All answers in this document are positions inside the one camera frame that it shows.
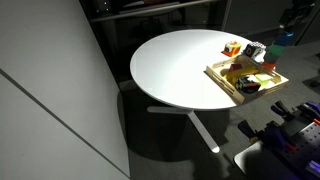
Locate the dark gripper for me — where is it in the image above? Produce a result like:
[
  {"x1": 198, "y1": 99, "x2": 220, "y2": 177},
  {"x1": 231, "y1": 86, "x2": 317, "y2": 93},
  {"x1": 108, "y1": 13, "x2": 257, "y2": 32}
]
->
[{"x1": 278, "y1": 0, "x2": 317, "y2": 37}]

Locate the green building block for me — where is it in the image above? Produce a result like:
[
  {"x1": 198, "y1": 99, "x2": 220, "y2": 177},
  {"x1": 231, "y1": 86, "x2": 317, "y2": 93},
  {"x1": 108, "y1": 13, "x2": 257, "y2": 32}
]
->
[{"x1": 268, "y1": 43, "x2": 286, "y2": 57}]

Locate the orange yellow pattern cube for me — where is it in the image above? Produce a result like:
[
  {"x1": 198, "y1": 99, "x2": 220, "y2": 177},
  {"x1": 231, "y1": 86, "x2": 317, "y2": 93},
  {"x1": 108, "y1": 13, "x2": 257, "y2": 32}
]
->
[{"x1": 221, "y1": 40, "x2": 242, "y2": 58}]

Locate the black white pattern cube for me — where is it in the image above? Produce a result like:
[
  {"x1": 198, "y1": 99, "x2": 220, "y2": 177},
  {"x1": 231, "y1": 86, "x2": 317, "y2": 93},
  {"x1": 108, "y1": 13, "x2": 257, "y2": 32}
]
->
[{"x1": 242, "y1": 41, "x2": 267, "y2": 59}]

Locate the pink block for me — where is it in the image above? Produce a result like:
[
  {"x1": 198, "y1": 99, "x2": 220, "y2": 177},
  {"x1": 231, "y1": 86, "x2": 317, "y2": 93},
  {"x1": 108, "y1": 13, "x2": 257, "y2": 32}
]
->
[{"x1": 228, "y1": 63, "x2": 244, "y2": 73}]

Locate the white table base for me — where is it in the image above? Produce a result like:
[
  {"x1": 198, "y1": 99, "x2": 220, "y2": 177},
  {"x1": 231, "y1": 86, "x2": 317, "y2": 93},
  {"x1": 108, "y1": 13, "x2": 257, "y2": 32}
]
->
[{"x1": 146, "y1": 105, "x2": 221, "y2": 154}]

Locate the black cart plate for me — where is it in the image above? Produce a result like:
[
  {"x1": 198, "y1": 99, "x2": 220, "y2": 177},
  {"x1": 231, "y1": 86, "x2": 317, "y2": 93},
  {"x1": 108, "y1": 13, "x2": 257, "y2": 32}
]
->
[{"x1": 233, "y1": 141, "x2": 320, "y2": 180}]

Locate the printed picture cube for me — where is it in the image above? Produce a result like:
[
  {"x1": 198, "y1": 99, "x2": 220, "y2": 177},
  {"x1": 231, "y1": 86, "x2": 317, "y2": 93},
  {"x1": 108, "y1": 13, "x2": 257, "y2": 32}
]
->
[{"x1": 234, "y1": 75, "x2": 262, "y2": 95}]

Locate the perforated metal breadboard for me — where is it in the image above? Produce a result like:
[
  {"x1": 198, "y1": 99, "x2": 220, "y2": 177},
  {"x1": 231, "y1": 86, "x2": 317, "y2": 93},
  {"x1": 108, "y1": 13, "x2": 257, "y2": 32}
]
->
[{"x1": 289, "y1": 121, "x2": 320, "y2": 171}]

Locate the blue building block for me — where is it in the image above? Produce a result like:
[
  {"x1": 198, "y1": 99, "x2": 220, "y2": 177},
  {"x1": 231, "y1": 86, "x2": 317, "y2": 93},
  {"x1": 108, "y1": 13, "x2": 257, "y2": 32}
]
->
[{"x1": 273, "y1": 31, "x2": 295, "y2": 47}]

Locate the orange handled clamp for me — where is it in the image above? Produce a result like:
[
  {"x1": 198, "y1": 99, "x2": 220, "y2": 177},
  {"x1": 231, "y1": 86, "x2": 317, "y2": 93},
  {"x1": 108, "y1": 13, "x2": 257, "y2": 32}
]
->
[{"x1": 237, "y1": 119, "x2": 299, "y2": 153}]

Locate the wooden tray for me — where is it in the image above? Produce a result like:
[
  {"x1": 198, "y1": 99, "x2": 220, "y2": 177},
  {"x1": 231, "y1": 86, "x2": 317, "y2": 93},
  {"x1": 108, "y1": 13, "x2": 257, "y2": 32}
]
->
[{"x1": 204, "y1": 55, "x2": 290, "y2": 105}]

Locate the grey desk frame bar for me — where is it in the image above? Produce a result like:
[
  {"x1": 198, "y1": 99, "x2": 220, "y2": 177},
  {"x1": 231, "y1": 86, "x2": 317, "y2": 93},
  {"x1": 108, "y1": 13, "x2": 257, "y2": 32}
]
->
[{"x1": 89, "y1": 0, "x2": 221, "y2": 23}]

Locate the orange building block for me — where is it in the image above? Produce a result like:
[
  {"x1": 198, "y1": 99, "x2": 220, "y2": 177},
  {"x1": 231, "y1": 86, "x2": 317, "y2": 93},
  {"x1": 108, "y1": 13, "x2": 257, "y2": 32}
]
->
[{"x1": 262, "y1": 61, "x2": 278, "y2": 70}]

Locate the light green cube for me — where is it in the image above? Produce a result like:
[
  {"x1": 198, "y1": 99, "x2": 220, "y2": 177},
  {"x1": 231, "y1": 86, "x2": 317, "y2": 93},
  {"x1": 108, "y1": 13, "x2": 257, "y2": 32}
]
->
[{"x1": 254, "y1": 71, "x2": 274, "y2": 86}]

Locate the purple black bar clamp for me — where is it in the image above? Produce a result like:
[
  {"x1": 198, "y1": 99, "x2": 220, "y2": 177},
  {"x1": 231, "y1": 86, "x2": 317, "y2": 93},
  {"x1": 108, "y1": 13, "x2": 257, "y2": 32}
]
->
[{"x1": 270, "y1": 99, "x2": 320, "y2": 127}]

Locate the yellow banana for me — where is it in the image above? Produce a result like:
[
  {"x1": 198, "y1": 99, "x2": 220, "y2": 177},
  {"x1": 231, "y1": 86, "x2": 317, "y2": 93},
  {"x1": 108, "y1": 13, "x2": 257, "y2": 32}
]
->
[{"x1": 223, "y1": 67, "x2": 258, "y2": 82}]

